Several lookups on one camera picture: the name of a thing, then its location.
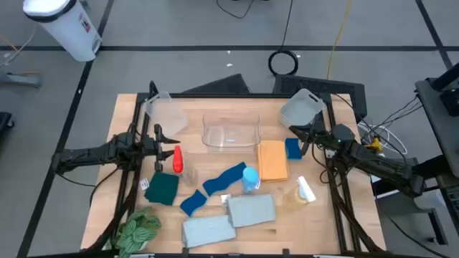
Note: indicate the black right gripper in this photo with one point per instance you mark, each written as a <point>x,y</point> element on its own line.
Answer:
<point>320,137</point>

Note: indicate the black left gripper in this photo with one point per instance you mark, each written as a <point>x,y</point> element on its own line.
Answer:
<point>157,147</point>

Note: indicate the red-trigger glass cleaner spray bottle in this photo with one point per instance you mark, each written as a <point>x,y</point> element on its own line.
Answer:
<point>178,161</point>

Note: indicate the blue scouring sponge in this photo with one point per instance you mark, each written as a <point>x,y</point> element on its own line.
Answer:
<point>214,184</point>
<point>293,148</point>
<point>193,203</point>

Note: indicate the dark green cloth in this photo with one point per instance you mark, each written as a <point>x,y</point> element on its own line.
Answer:
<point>162,188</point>

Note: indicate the orange cloth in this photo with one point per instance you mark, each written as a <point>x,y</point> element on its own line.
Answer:
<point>272,161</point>

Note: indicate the amber spray bottle white trigger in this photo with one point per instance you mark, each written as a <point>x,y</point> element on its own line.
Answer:
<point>294,199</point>

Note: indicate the light blue air freshener bottle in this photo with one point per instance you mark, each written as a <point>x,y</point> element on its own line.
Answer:
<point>250,176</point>

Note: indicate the grey waffle towel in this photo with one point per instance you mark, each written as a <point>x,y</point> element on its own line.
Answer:
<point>208,231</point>
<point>251,209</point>

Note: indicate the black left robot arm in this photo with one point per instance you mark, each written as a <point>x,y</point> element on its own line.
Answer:
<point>86,155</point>

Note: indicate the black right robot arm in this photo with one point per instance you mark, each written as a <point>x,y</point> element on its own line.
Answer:
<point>376,163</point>

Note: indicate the frosted translucent plastic bin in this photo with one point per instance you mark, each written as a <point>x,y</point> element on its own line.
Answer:
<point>168,114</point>

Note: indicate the clear plastic bin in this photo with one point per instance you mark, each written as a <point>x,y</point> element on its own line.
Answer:
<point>215,143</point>

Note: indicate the black perforated panel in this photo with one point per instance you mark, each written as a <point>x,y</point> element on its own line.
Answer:
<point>322,86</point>

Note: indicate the yellow plug connector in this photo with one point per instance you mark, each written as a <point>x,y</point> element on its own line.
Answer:
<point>375,144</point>

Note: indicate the black slanted panel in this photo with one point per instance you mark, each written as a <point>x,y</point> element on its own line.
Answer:
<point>226,86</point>

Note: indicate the green potted plant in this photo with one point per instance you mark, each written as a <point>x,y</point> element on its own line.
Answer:
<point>134,233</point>

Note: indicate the black equipment stand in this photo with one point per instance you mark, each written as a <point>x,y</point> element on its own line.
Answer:
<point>412,179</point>

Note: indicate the dark grey cart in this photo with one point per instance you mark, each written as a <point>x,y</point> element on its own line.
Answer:
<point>437,118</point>

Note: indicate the white cylindrical roll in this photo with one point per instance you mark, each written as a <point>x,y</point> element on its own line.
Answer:
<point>430,199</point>

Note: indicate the black box device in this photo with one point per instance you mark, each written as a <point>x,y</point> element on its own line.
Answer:
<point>450,102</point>

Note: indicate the white trash can black rim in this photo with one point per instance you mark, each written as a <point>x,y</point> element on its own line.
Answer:
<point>68,28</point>

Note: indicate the grey metal floor leg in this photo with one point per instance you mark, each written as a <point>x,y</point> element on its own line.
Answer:
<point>21,79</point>

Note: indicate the black chair part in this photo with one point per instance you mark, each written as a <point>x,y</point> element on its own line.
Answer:
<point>5,123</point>

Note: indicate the black aluminium table frame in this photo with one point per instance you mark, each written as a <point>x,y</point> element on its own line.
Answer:
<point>229,95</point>

